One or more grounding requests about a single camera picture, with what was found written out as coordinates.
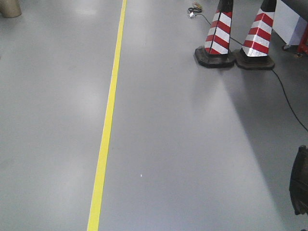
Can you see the red white traffic cone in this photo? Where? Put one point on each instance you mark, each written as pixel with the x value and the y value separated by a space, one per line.
pixel 216 51
pixel 254 53

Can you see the brown cylindrical bin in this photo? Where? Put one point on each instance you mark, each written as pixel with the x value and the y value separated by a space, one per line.
pixel 10 8

